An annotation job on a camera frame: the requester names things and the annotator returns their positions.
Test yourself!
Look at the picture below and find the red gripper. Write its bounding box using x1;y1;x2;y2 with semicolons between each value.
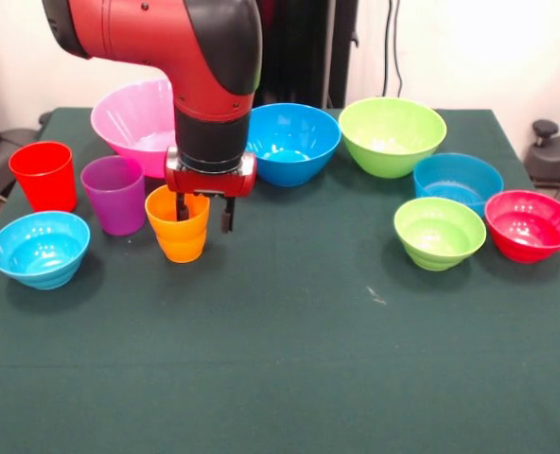
164;145;258;235

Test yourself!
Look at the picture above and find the orange cup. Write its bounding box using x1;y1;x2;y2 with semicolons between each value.
144;183;212;264

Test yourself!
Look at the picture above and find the purple cup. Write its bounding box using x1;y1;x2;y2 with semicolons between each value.
79;155;147;236

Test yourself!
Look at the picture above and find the large blue bowl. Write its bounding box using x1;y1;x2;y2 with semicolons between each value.
246;102;342;187

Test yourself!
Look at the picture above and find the dark green table cloth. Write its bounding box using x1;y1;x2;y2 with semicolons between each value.
0;107;560;454

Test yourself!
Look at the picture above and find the red cup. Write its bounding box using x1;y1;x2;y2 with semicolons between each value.
8;140;79;214

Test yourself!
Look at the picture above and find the small cyan bowl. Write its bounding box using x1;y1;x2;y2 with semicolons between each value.
0;210;92;290

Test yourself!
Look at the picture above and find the large green bowl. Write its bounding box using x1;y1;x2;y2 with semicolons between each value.
338;96;448;180

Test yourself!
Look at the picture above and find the black equipment stand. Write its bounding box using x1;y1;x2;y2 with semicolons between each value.
0;65;53;202

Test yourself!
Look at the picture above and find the small green bowl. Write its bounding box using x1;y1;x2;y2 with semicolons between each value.
393;197;488;272

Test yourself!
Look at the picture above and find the translucent blue bowl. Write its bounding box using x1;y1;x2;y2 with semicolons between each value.
412;152;505;219

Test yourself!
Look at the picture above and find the small red bowl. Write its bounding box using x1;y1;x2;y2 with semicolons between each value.
483;189;560;265

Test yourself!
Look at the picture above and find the black knobbed stand base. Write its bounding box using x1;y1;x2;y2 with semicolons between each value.
525;118;560;185

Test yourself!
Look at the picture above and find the black hanging cable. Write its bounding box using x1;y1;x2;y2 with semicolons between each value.
382;0;404;99

